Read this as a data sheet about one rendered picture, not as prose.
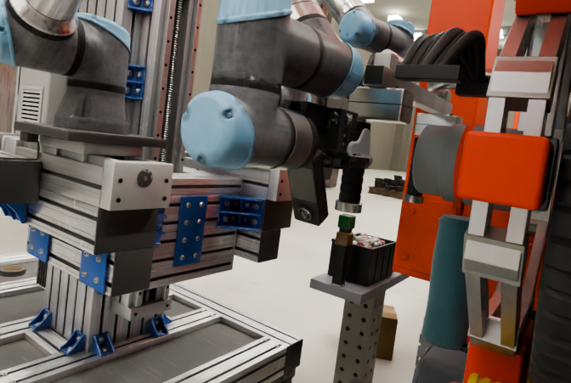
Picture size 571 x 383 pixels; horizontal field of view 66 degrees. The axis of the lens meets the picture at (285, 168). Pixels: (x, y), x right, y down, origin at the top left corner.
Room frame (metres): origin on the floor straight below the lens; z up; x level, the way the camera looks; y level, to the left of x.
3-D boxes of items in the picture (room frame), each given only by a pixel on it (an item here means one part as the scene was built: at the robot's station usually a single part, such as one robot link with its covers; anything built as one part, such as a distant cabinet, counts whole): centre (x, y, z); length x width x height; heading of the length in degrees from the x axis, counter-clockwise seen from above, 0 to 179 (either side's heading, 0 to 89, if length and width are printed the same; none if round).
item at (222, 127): (0.47, 0.05, 0.85); 0.11 x 0.08 x 0.09; 146
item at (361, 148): (0.68, -0.11, 0.85); 0.09 x 0.03 x 0.06; 138
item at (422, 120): (0.99, -0.32, 0.93); 0.09 x 0.05 x 0.05; 56
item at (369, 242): (1.41, -0.29, 0.51); 0.20 x 0.14 x 0.13; 145
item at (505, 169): (0.47, -0.23, 0.85); 0.09 x 0.08 x 0.07; 146
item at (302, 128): (0.54, 0.01, 0.85); 0.08 x 0.05 x 0.08; 56
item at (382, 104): (0.71, -0.14, 0.93); 0.09 x 0.05 x 0.05; 56
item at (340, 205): (0.72, -0.11, 0.83); 0.04 x 0.04 x 0.16
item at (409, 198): (1.01, -0.30, 0.83); 0.04 x 0.04 x 0.16
